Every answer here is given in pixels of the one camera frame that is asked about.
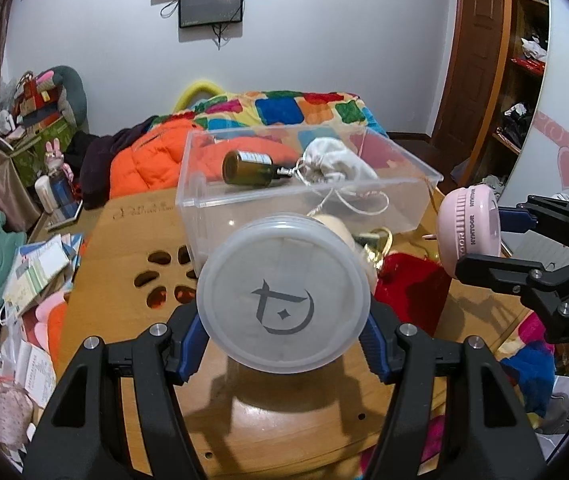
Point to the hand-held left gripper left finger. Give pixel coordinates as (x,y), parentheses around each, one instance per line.
(192,342)

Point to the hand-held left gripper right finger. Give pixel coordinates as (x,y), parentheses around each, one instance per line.
(377,345)

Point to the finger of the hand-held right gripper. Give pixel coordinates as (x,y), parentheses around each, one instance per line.
(494,270)
(514,220)

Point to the pink round handheld device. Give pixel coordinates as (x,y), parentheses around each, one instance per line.
(464,230)

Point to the red velvet pouch gold top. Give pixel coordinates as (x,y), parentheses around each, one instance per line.
(414,290)

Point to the round plastic jar with lid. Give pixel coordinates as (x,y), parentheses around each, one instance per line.
(284,292)

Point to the clear plastic storage box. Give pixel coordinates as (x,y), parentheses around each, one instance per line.
(214,230)

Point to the white panel with pink hearts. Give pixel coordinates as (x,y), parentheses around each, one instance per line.
(564,110)

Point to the wooden desk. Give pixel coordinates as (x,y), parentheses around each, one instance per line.
(124,230)

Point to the wooden shelf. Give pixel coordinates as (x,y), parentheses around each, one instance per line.
(526,75)

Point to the brown wooden door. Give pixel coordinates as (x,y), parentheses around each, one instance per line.
(469,60)

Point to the pile of books and papers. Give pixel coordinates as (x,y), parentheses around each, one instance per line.
(39,270)

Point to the brown glass bottle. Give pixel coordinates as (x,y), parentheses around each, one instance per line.
(249,167)

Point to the orange down jacket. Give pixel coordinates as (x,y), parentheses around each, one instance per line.
(154,160)

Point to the pink dotted pouch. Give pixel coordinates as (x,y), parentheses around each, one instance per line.
(7,410)

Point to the dark purple cloth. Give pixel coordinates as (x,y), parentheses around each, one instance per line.
(97,170)

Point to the white bottle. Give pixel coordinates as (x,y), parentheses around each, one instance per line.
(45,195)

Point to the pink bunny figure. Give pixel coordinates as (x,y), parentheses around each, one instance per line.
(57,157)

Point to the yellow plush cushion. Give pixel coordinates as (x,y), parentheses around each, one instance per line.
(197,89)

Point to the pile of gift boxes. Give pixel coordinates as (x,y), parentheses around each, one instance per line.
(39,110)

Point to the grey cushion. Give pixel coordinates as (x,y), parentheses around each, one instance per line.
(74,90)

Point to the small white fan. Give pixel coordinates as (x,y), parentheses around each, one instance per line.
(5,121)

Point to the small black wall monitor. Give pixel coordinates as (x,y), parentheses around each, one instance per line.
(210,5)

